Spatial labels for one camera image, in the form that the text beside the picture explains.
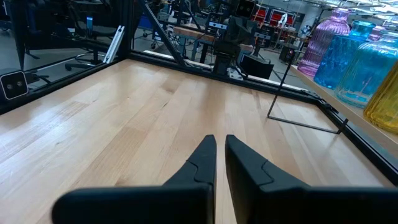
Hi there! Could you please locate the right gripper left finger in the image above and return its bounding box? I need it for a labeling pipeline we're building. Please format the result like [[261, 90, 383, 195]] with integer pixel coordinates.
[[51, 134, 218, 224]]

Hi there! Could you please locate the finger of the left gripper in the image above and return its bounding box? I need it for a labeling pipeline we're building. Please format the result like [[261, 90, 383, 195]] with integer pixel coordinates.
[[241, 24, 253, 44], [231, 24, 243, 44]]

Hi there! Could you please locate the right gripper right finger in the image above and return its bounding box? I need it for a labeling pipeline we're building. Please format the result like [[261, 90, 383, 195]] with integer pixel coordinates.
[[224, 134, 398, 224]]

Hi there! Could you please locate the large pink ribbed glass vase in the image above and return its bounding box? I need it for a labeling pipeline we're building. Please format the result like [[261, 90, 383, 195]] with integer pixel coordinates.
[[297, 7, 351, 78]]

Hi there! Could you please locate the round teal glass vase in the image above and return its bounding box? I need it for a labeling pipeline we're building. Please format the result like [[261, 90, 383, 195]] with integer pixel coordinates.
[[313, 20, 377, 90]]

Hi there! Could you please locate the clear round glass vase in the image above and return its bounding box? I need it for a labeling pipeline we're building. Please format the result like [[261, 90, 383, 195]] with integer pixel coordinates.
[[334, 30, 398, 109]]

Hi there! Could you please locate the round yellow glass vase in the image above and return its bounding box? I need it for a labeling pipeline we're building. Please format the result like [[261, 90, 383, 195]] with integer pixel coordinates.
[[363, 60, 398, 135]]

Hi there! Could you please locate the wooden shelf with black legs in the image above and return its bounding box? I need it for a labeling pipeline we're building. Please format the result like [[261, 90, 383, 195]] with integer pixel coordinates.
[[266, 49, 398, 156]]

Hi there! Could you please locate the black equipment box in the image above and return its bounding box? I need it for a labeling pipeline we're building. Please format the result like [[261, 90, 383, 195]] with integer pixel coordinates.
[[239, 54, 275, 80]]

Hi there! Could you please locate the wooden workbench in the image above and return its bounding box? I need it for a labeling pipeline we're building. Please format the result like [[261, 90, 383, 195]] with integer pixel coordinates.
[[173, 26, 262, 63]]

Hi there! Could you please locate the blue storage bin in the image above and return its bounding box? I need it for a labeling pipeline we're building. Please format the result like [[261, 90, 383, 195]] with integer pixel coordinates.
[[138, 15, 154, 31]]

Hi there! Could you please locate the black office chair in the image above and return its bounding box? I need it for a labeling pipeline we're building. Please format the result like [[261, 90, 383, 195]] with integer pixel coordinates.
[[64, 6, 118, 72]]

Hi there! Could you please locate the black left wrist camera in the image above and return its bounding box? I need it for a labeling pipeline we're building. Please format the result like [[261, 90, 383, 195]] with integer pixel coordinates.
[[234, 0, 257, 19]]

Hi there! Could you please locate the black metal rig frame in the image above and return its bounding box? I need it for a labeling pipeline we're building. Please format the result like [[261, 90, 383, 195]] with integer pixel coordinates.
[[0, 0, 398, 184]]

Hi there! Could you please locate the silver metal bracket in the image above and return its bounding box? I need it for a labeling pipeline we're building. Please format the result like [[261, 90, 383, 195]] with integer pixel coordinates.
[[103, 25, 126, 65]]

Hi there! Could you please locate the small white-rimmed depth camera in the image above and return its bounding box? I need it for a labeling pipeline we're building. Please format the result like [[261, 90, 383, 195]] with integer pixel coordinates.
[[0, 70, 29, 101]]

